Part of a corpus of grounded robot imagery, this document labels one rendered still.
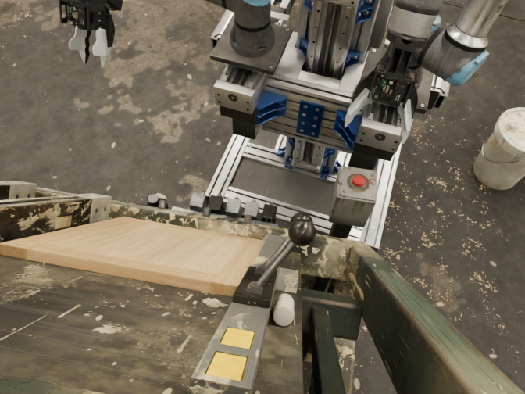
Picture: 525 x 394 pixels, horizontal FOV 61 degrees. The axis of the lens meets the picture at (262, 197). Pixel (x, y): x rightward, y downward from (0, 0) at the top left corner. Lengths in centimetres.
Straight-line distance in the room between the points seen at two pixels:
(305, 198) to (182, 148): 82
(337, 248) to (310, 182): 95
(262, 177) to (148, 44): 142
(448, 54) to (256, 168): 120
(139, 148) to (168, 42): 89
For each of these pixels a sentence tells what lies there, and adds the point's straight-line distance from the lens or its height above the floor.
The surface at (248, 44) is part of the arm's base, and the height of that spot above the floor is 108.
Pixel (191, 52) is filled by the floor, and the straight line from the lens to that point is 315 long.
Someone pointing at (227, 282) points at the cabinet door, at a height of 135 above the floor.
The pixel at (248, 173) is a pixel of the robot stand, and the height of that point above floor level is 21.
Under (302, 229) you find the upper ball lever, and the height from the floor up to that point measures 155.
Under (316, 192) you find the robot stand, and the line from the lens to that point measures 221.
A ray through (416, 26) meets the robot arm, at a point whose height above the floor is 158.
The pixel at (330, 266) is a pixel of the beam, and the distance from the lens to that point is 133.
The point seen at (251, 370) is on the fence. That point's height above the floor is 167.
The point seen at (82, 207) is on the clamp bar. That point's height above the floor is 106.
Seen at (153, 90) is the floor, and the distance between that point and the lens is 295.
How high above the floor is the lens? 208
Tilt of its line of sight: 59 degrees down
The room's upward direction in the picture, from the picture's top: 2 degrees clockwise
